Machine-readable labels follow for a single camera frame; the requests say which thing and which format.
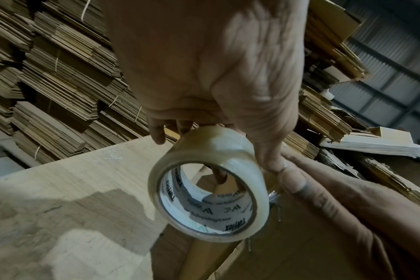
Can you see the person's right hand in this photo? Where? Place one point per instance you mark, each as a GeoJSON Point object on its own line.
{"type": "Point", "coordinates": [376, 219]}

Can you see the person's left hand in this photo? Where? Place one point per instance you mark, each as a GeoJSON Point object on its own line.
{"type": "Point", "coordinates": [210, 60]}

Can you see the clear tape roll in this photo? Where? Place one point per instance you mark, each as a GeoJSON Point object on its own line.
{"type": "Point", "coordinates": [217, 142]}

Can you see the brown cardboard box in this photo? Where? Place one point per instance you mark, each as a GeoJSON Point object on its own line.
{"type": "Point", "coordinates": [203, 262]}

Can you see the stacks of flat cardboard bundles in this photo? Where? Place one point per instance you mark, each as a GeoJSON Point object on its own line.
{"type": "Point", "coordinates": [51, 82]}

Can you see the pale flat board bundle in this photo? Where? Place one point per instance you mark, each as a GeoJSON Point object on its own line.
{"type": "Point", "coordinates": [383, 143]}

